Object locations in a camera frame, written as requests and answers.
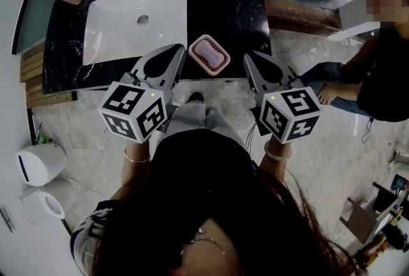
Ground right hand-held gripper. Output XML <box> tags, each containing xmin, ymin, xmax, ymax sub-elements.
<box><xmin>243</xmin><ymin>50</ymin><xmax>321</xmax><ymax>144</ymax></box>

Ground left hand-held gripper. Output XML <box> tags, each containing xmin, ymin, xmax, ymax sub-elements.
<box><xmin>97</xmin><ymin>43</ymin><xmax>187</xmax><ymax>143</ymax></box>

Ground pale purple bar of soap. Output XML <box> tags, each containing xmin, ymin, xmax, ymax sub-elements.
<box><xmin>195</xmin><ymin>40</ymin><xmax>225</xmax><ymax>68</ymax></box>

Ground pink soap dish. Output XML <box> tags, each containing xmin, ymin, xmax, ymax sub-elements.
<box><xmin>188</xmin><ymin>34</ymin><xmax>231</xmax><ymax>78</ymax></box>

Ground person's right forearm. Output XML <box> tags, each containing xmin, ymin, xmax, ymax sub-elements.
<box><xmin>258</xmin><ymin>136</ymin><xmax>293</xmax><ymax>181</ymax></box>

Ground person's left forearm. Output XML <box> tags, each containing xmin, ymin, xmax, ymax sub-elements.
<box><xmin>110</xmin><ymin>139</ymin><xmax>151</xmax><ymax>202</ymax></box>

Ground white rectangular sink basin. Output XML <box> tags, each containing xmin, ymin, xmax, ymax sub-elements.
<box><xmin>82</xmin><ymin>0</ymin><xmax>188</xmax><ymax>66</ymax></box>

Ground person's grey trousers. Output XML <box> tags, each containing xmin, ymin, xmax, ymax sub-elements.
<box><xmin>158</xmin><ymin>100</ymin><xmax>247</xmax><ymax>154</ymax></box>

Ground pink bangle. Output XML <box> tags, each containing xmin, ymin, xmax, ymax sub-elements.
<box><xmin>263</xmin><ymin>139</ymin><xmax>293</xmax><ymax>162</ymax></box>

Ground person's black top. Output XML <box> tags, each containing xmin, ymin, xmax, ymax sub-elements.
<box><xmin>149</xmin><ymin>128</ymin><xmax>260</xmax><ymax>237</ymax></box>

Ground wooden slatted panel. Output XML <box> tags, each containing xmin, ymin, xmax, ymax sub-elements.
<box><xmin>19</xmin><ymin>43</ymin><xmax>79</xmax><ymax>109</ymax></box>

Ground white toilet tank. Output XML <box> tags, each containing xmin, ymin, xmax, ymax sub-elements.
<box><xmin>13</xmin><ymin>143</ymin><xmax>68</xmax><ymax>187</ymax></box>

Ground grey chair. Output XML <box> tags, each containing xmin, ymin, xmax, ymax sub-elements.
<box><xmin>338</xmin><ymin>197</ymin><xmax>380</xmax><ymax>244</ymax></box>

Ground person's patterned sleeve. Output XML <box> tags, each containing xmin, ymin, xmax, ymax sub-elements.
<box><xmin>69</xmin><ymin>199</ymin><xmax>114</xmax><ymax>276</ymax></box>

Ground white toilet bowl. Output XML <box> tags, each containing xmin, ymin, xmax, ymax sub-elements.
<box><xmin>18</xmin><ymin>188</ymin><xmax>66</xmax><ymax>226</ymax></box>

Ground gripper cable bundle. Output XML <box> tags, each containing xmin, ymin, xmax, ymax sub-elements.
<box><xmin>245</xmin><ymin>121</ymin><xmax>260</xmax><ymax>150</ymax></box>

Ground thin gold bracelet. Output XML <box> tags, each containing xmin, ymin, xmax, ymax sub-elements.
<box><xmin>123</xmin><ymin>148</ymin><xmax>151</xmax><ymax>164</ymax></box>

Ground black cable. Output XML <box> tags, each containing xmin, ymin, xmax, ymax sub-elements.
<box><xmin>360</xmin><ymin>117</ymin><xmax>375</xmax><ymax>144</ymax></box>

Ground silver necklace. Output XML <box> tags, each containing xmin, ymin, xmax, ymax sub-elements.
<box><xmin>180</xmin><ymin>227</ymin><xmax>226</xmax><ymax>256</ymax></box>

